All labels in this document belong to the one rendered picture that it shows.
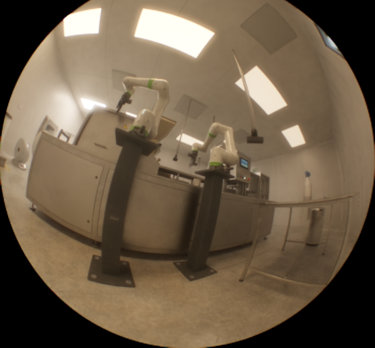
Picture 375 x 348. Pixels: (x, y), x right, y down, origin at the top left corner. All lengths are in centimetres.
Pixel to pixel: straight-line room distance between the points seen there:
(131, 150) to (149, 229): 65
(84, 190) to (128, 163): 52
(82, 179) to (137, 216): 54
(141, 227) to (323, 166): 483
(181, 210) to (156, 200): 25
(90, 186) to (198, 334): 115
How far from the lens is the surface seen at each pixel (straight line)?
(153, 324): 74
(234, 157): 110
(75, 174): 109
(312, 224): 238
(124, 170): 66
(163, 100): 112
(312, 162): 475
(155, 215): 99
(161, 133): 139
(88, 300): 79
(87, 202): 105
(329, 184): 459
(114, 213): 69
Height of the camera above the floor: 67
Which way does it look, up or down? 18 degrees up
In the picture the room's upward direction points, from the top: 12 degrees clockwise
